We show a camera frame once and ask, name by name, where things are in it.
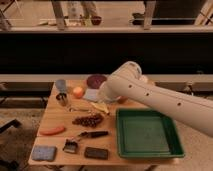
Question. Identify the bunch of dark grapes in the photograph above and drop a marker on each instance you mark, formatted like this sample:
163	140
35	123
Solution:
88	121

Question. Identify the orange carrot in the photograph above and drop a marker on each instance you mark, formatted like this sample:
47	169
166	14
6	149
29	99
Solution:
53	131

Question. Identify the green plastic tray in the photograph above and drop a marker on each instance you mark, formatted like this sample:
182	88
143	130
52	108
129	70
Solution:
145	133

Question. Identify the small black brush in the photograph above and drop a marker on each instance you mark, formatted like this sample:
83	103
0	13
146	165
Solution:
70	147

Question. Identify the black handled brush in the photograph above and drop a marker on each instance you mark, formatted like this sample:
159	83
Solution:
93	134

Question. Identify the orange peach fruit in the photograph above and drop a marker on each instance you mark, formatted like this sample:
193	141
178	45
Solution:
78	92

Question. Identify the dark rectangular sponge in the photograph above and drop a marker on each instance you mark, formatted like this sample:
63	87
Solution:
96	153

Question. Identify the light grey towel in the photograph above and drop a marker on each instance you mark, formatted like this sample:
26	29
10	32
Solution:
91	95

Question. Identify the blue grey sponge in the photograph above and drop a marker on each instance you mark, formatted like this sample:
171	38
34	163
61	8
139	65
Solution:
44	153

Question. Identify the metal spoon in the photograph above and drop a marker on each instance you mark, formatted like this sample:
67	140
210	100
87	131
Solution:
72	109

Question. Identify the purple bowl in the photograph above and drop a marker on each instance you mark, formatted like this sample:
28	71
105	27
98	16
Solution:
94	81

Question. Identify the small metal cup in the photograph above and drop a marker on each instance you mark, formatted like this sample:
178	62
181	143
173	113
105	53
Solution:
62	99

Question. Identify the red bowl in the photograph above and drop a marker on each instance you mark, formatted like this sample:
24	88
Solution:
122	99

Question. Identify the grey blue cup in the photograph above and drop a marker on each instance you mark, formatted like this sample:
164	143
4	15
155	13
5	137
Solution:
61	85

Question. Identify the yellow banana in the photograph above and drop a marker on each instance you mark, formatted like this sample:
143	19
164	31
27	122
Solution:
101	106

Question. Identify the dark bowl in background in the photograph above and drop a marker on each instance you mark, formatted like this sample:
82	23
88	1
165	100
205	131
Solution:
96	20

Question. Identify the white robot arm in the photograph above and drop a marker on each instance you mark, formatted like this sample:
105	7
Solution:
126	81

